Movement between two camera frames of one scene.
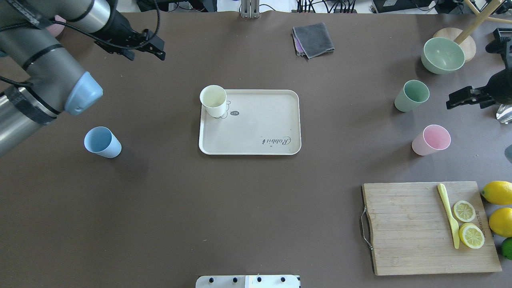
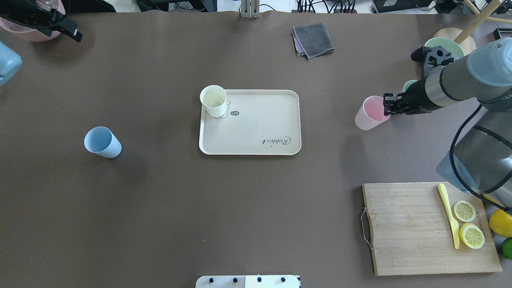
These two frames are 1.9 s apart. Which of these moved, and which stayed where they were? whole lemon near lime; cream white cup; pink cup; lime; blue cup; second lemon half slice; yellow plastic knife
Moved: pink cup
Stayed: blue cup; cream white cup; yellow plastic knife; second lemon half slice; whole lemon near lime; lime
